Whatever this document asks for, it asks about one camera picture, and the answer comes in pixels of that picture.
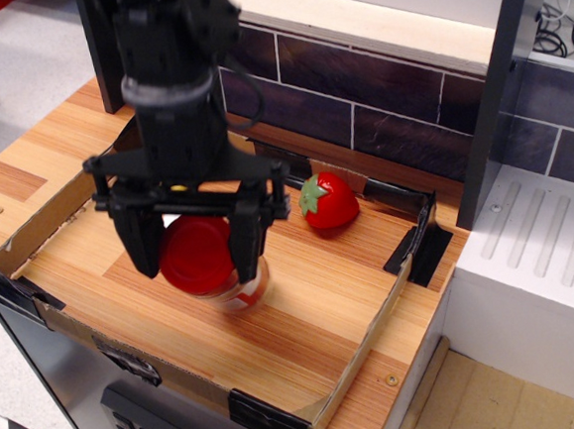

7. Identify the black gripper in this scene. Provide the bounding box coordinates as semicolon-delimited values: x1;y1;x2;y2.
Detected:
83;70;290;283

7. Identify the red-capped basil spice bottle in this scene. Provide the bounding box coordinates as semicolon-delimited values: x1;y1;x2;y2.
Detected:
159;215;270;314

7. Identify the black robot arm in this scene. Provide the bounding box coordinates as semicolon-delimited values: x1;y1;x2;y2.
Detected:
83;0;289;282

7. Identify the cardboard fence with black tape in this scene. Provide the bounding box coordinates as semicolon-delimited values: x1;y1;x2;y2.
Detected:
0;78;470;429

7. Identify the red toy strawberry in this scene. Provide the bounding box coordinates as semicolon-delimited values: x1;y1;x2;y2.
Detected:
298;171;360;230

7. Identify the white toy sink drainboard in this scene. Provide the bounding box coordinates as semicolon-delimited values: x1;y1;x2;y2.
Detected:
444;166;574;397

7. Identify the yellow-handled white toy knife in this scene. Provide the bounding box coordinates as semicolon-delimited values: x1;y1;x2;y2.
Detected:
158;184;191;228

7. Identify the dark grey vertical post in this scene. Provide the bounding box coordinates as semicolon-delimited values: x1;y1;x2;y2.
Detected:
457;0;542;230

